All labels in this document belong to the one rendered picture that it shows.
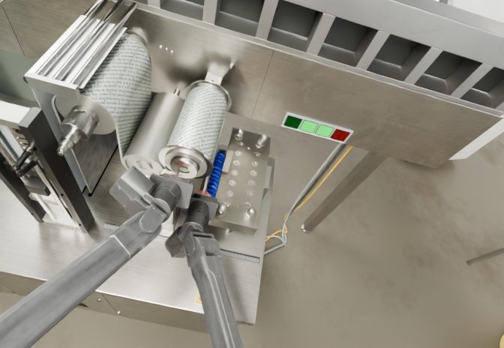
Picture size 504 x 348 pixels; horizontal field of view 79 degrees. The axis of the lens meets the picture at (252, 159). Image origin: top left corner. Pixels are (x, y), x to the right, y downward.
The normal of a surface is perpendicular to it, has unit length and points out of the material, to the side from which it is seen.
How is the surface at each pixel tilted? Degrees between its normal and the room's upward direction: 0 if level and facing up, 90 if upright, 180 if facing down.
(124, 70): 42
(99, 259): 25
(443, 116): 90
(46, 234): 0
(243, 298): 0
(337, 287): 0
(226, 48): 90
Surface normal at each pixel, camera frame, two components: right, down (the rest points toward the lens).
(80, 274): 0.62, -0.55
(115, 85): 0.81, -0.25
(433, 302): 0.22, -0.56
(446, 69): -0.15, 0.79
